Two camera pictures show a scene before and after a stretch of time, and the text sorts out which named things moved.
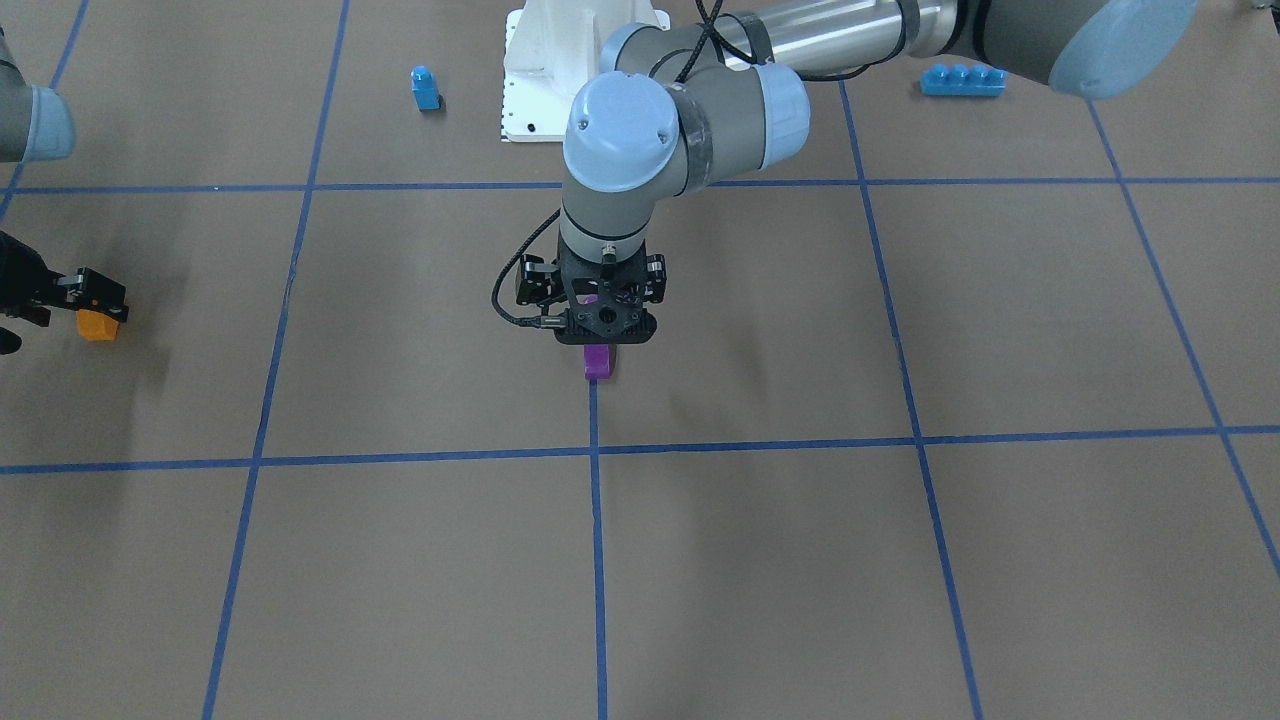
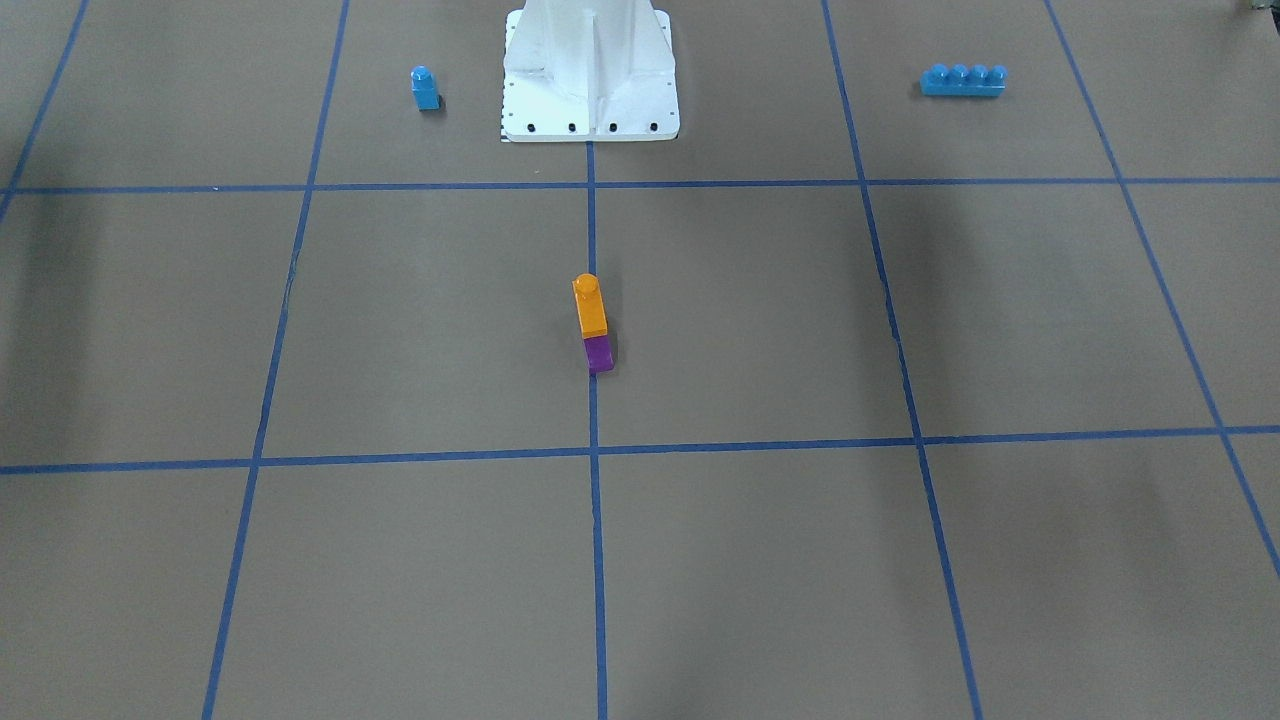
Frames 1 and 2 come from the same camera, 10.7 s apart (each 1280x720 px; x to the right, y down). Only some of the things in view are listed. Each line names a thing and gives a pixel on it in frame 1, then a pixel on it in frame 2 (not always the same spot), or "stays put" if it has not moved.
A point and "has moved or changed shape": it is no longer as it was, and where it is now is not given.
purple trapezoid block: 598,358 stays put
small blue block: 425,88 stays put
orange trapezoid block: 95,326 has moved or changed shape
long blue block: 964,80 stays put
